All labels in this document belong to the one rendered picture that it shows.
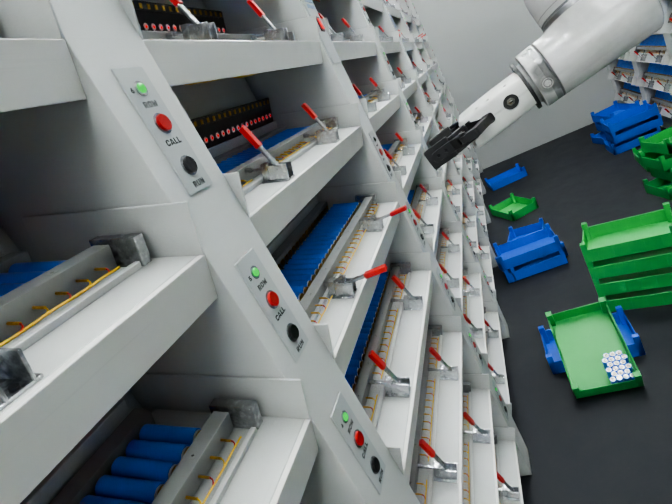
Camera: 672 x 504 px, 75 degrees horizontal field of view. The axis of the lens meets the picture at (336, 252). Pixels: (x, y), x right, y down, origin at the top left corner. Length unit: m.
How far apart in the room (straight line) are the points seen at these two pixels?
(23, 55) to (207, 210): 0.18
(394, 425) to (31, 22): 0.64
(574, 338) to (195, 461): 1.56
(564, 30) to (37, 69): 0.58
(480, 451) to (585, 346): 0.76
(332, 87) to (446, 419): 0.76
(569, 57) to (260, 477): 0.60
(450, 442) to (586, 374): 0.91
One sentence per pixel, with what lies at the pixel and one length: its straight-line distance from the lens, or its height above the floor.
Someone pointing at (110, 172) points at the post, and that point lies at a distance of 0.44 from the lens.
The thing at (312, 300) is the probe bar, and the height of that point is 0.98.
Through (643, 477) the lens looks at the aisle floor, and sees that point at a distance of 1.53.
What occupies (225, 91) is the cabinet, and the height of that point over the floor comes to 1.33.
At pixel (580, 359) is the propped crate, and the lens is 1.80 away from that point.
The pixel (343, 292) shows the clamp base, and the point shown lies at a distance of 0.67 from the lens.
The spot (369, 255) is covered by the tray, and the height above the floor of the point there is 0.94.
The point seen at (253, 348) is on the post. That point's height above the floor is 1.03.
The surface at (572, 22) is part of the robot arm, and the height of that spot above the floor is 1.14.
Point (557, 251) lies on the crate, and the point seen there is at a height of 0.05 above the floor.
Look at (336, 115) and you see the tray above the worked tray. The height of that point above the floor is 1.18.
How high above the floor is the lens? 1.19
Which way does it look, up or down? 16 degrees down
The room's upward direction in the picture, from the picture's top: 29 degrees counter-clockwise
